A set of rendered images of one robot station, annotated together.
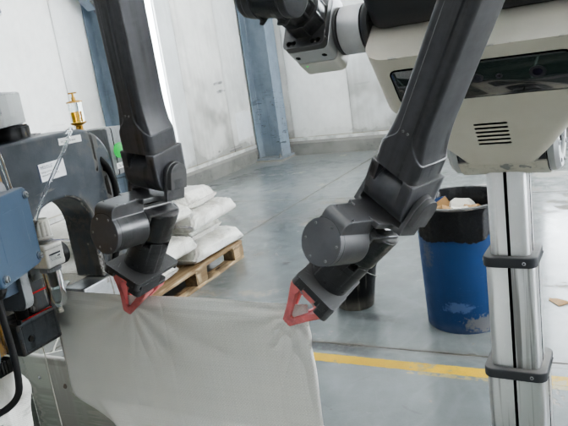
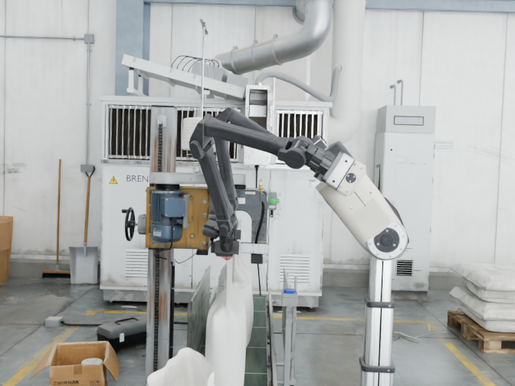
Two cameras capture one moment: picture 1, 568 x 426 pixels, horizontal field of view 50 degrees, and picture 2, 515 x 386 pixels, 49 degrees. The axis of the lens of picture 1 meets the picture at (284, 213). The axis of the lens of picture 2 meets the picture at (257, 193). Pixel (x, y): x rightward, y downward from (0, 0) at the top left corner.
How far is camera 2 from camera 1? 2.25 m
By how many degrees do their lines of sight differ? 62
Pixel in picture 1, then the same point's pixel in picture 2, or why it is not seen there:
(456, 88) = (213, 194)
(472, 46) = (210, 184)
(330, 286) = (220, 246)
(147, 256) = not seen: hidden behind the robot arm
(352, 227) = (207, 226)
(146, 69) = (225, 175)
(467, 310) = not seen: outside the picture
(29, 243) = (180, 210)
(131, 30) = (221, 164)
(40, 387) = not seen: hidden behind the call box
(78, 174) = (250, 204)
